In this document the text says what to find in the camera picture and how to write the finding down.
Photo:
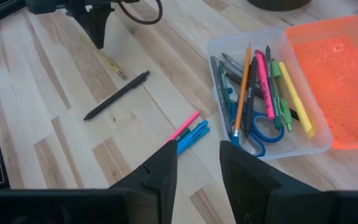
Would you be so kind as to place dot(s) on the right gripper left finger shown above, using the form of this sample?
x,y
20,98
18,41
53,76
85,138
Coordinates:
x,y
163,174

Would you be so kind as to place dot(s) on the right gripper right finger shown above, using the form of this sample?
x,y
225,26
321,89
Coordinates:
x,y
244,186

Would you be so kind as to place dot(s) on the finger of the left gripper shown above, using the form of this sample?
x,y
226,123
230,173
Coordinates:
x,y
96,25

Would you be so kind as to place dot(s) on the yellow pencil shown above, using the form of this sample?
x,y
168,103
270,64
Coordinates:
x,y
113,67

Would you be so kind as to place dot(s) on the dark green pen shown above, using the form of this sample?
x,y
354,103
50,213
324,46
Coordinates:
x,y
184,133

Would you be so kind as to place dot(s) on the teal pen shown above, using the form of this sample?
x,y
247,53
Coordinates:
x,y
194,137

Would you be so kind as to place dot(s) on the pink pencil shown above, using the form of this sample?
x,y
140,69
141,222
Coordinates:
x,y
186,123

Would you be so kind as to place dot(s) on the black click pen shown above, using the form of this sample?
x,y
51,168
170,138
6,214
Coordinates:
x,y
117,95

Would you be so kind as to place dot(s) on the dark green marker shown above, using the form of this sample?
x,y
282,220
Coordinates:
x,y
225,87
273,96

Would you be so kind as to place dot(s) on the pink highlighter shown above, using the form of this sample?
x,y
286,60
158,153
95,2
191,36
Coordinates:
x,y
264,84

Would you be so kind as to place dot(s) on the grey marker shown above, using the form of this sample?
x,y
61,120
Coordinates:
x,y
217,84

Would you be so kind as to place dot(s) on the clear plastic supply box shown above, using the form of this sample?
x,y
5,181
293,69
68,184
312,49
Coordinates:
x,y
225,40

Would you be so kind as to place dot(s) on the orange plastic box lid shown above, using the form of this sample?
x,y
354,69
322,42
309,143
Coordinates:
x,y
337,87

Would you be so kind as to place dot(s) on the blue scissors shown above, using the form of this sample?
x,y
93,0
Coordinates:
x,y
269,138

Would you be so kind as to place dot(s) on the orange pencil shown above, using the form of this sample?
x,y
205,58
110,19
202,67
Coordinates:
x,y
242,90

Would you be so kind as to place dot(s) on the yellow highlighter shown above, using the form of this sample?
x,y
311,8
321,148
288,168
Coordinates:
x,y
297,102

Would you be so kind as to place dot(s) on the grey pen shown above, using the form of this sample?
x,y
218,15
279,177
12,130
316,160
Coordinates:
x,y
232,61

